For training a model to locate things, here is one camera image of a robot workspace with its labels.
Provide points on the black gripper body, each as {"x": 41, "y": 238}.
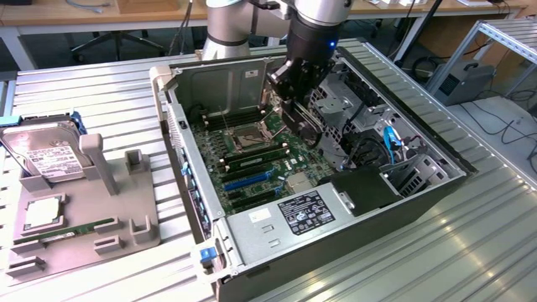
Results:
{"x": 310, "y": 41}

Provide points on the green GPU graphics card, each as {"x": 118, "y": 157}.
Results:
{"x": 306, "y": 126}

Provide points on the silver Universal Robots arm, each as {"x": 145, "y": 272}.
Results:
{"x": 226, "y": 28}

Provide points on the silver disk bay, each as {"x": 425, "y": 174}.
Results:
{"x": 337, "y": 105}
{"x": 414, "y": 179}

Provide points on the metal socket cover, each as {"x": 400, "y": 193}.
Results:
{"x": 270, "y": 126}

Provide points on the black office chair base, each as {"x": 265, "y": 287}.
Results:
{"x": 370, "y": 22}
{"x": 114, "y": 39}

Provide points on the black RAM slot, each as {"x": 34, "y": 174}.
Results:
{"x": 252, "y": 152}
{"x": 232, "y": 116}
{"x": 233, "y": 120}
{"x": 230, "y": 112}
{"x": 252, "y": 155}
{"x": 234, "y": 124}

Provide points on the thin metal locking lever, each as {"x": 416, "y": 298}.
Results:
{"x": 225, "y": 121}

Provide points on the CPU socket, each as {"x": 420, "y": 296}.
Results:
{"x": 245, "y": 138}

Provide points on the black stand pole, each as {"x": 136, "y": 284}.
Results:
{"x": 420, "y": 30}

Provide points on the green RAM stick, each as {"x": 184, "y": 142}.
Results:
{"x": 256, "y": 162}
{"x": 62, "y": 232}

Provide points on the green motherboard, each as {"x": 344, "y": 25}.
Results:
{"x": 209, "y": 144}

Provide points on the long black expansion slot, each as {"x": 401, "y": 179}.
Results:
{"x": 245, "y": 176}
{"x": 256, "y": 203}

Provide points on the silver chipset heatsink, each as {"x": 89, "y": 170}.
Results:
{"x": 300, "y": 183}

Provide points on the blue expansion slot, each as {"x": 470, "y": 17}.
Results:
{"x": 249, "y": 183}

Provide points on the grey control box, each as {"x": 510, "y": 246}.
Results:
{"x": 465, "y": 85}

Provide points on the short black expansion slot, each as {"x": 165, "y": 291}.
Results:
{"x": 237, "y": 197}

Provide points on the black plastic shroud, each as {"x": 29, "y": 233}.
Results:
{"x": 360, "y": 192}

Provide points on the brown box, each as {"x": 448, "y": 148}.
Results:
{"x": 142, "y": 6}

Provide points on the aluminium slat side table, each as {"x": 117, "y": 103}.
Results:
{"x": 512, "y": 34}

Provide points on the silver power supply unit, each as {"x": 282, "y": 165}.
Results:
{"x": 272, "y": 232}

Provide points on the black open PC case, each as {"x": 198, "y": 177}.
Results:
{"x": 336, "y": 251}

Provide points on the blue case release latch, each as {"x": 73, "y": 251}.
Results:
{"x": 206, "y": 255}

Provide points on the silver hard disk drive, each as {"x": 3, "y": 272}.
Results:
{"x": 49, "y": 151}

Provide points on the grey plastic parts rack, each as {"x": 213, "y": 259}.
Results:
{"x": 84, "y": 220}

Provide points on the silver CPU chip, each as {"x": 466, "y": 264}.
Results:
{"x": 41, "y": 214}

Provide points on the wooden desk white frame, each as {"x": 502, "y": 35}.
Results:
{"x": 62, "y": 17}
{"x": 469, "y": 11}

